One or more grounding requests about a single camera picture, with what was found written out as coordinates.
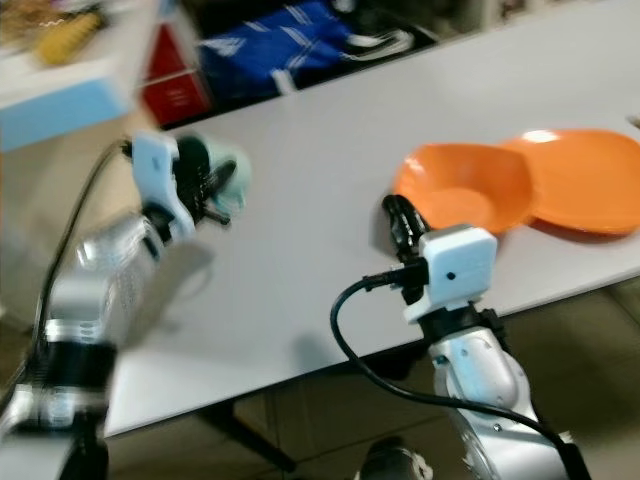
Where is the black table leg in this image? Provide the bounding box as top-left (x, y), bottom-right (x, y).
top-left (198, 400), bottom-right (296, 471)

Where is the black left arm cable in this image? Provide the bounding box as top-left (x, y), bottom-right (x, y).
top-left (40, 140), bottom-right (136, 341)

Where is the red cardboard box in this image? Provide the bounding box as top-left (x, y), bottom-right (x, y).
top-left (140, 22), bottom-right (211, 128)

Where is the green ceramic mug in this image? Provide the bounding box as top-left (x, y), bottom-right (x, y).
top-left (200, 140), bottom-right (254, 216)

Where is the pale counter slab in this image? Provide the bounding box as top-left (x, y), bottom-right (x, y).
top-left (0, 0), bottom-right (161, 153)

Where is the orange plastic plate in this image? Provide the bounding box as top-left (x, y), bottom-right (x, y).
top-left (500, 128), bottom-right (640, 237)

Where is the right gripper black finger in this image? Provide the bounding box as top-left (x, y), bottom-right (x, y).
top-left (382, 192), bottom-right (433, 266)

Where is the orange plastic bowl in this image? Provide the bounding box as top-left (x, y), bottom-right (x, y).
top-left (392, 143), bottom-right (536, 236)

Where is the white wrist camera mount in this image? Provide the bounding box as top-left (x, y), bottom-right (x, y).
top-left (403, 225), bottom-right (499, 323)
top-left (132, 132), bottom-right (191, 241)

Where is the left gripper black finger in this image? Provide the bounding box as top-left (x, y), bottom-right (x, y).
top-left (202, 166), bottom-right (241, 223)

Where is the blue bag with white trim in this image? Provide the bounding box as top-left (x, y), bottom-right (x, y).
top-left (198, 0), bottom-right (356, 101)

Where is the yellow bumpy item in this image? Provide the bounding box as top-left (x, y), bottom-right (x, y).
top-left (35, 10), bottom-right (106, 66)

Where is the black and white sneaker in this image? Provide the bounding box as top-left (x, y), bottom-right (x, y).
top-left (345, 20), bottom-right (416, 59)

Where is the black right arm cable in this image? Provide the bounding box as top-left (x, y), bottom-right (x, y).
top-left (328, 270), bottom-right (591, 480)

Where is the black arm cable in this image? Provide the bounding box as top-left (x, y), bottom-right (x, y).
top-left (40, 140), bottom-right (136, 341)
top-left (328, 270), bottom-right (591, 480)

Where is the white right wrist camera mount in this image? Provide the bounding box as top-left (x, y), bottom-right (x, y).
top-left (403, 225), bottom-right (499, 323)

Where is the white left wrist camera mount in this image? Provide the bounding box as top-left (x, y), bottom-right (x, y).
top-left (132, 132), bottom-right (191, 241)

